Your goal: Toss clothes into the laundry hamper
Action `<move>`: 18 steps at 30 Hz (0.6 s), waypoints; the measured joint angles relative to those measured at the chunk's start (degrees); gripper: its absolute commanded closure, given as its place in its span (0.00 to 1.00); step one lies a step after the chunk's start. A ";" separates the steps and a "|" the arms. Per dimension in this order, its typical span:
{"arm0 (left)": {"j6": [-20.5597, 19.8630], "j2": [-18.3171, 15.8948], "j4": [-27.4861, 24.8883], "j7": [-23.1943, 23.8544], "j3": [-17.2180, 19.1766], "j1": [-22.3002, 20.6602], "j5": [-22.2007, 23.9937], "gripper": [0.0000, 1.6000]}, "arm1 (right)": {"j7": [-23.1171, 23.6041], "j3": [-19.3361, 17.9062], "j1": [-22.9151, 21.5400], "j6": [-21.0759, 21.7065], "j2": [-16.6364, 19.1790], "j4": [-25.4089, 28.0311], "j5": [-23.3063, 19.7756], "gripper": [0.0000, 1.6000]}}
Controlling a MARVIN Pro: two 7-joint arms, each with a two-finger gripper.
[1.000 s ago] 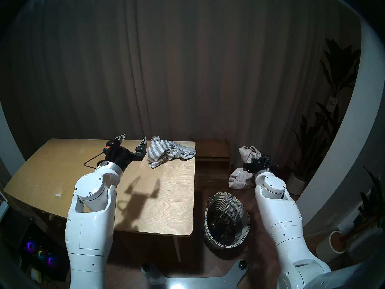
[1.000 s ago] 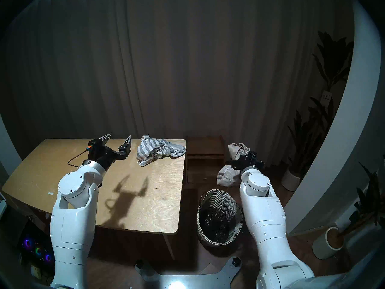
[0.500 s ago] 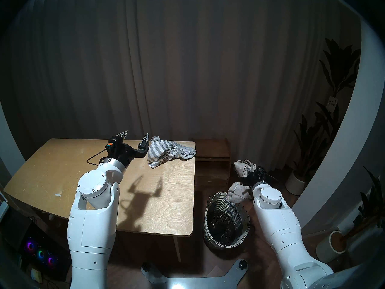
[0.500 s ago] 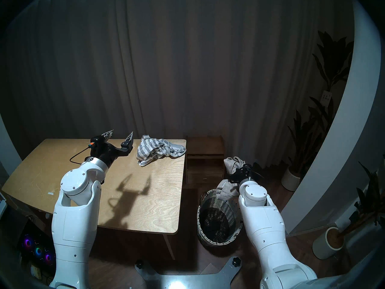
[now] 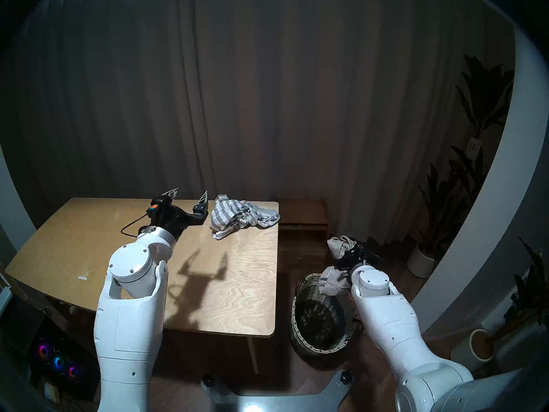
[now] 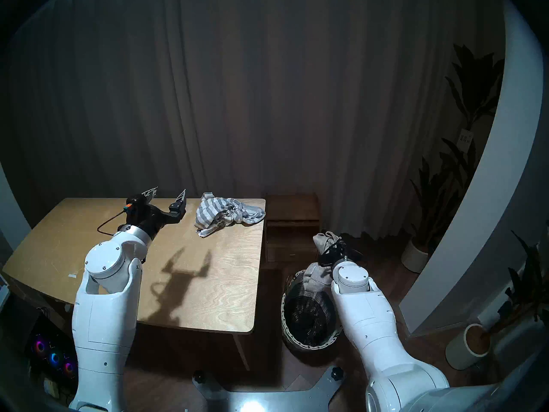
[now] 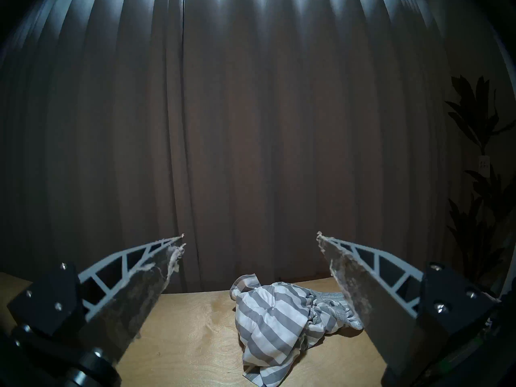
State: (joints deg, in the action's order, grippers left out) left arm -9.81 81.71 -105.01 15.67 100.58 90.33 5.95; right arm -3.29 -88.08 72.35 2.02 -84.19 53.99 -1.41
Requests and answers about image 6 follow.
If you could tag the long pleated curtain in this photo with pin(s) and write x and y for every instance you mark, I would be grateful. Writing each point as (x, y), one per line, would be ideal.
(236, 93)

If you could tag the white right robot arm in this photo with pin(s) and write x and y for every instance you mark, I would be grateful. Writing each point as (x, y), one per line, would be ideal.
(369, 325)

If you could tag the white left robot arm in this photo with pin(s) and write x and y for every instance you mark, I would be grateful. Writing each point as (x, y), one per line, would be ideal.
(107, 312)

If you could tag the white plant tag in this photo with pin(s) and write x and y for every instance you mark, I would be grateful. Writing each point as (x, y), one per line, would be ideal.
(465, 137)

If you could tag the small wooden nightstand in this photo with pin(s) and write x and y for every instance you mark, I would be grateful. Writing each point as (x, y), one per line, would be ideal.
(294, 220)

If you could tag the light wooden table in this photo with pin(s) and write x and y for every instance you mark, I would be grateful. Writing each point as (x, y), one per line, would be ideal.
(223, 278)

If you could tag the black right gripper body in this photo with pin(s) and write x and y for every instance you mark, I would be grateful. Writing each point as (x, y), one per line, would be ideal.
(343, 252)

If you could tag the grey white striped garment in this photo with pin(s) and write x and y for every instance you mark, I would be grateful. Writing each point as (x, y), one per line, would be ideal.
(218, 213)

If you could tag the white cylindrical plant pot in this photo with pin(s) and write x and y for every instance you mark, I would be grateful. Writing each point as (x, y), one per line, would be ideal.
(463, 351)

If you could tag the grey metal robot base plate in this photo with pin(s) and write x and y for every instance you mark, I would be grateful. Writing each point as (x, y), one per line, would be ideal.
(257, 400)

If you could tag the round white plant pot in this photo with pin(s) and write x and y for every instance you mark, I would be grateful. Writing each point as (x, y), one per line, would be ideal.
(414, 259)

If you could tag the tall leafy houseplant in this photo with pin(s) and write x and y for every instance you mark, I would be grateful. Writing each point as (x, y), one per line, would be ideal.
(472, 93)

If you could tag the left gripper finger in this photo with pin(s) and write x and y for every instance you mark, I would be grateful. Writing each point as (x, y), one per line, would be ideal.
(180, 202)
(149, 193)

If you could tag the small leafy houseplant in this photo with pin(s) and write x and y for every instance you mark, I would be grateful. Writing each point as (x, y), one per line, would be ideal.
(527, 282)

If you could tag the grey knit garment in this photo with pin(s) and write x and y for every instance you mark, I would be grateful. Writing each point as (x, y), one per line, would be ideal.
(319, 274)

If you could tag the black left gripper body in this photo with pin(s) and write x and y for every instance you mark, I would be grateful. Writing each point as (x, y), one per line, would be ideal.
(150, 216)

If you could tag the black base knob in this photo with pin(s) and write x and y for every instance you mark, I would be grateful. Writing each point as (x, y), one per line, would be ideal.
(337, 372)
(198, 377)

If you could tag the white wicker laundry hamper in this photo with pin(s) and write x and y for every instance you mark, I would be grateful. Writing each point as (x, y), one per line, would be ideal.
(306, 321)

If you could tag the computer case with RGB fans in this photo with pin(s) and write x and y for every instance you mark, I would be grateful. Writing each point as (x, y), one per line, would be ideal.
(53, 355)

